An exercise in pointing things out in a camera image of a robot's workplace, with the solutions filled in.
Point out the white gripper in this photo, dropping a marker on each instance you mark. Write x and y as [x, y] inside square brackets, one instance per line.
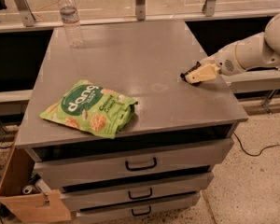
[224, 62]

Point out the black rxbar chocolate wrapper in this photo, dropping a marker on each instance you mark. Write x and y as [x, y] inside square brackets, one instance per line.
[186, 76]

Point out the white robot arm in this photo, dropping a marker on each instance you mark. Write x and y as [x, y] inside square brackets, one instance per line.
[261, 50]

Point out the clear plastic water bottle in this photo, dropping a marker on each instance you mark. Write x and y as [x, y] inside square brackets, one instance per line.
[71, 23]

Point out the middle grey drawer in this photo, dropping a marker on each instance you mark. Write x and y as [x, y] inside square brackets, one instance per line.
[134, 192]

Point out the grey drawer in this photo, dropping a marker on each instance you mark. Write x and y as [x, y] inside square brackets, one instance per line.
[138, 209]
[134, 192]
[90, 169]

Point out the green dang chips bag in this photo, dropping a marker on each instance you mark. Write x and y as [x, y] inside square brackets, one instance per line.
[92, 109]

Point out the bottom grey drawer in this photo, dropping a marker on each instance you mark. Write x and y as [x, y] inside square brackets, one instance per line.
[138, 209]

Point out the top grey drawer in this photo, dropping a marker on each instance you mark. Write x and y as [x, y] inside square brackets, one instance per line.
[90, 169]

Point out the wooden side bin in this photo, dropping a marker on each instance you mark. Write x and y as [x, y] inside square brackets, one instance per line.
[28, 208]

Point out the grey metal railing frame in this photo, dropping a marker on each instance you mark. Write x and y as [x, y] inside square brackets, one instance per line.
[44, 14]

